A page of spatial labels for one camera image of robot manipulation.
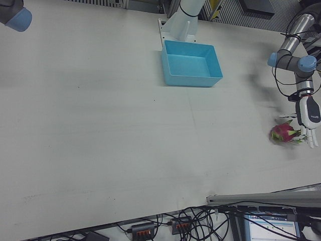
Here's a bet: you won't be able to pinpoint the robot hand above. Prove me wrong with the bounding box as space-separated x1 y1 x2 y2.
278 95 321 149

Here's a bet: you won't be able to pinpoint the pink dragon fruit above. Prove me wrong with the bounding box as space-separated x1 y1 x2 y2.
269 119 305 145

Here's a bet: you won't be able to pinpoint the grey aluminium profile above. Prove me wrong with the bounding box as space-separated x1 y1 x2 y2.
206 184 321 208

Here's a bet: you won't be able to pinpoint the black flat device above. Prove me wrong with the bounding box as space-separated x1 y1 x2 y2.
240 0 275 19

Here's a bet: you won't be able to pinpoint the computer monitor screen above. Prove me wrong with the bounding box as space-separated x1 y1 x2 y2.
242 212 302 241

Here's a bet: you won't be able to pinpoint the blue plastic bin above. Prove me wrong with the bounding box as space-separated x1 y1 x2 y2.
160 40 224 88

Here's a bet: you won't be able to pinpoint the grey USB hub orange ports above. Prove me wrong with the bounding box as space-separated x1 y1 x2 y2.
170 216 194 235

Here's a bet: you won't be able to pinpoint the power strip with red switches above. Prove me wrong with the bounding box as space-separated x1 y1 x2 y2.
127 222 156 239

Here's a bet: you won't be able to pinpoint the black power adapter box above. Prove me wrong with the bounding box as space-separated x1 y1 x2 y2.
84 230 110 241

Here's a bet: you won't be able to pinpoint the yellow bracket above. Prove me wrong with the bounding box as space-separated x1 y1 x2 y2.
209 0 222 20

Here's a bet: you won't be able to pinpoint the black tangled cable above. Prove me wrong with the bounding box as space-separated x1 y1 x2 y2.
115 204 296 241

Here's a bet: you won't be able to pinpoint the white central mount column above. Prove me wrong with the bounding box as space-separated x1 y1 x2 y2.
157 0 209 51

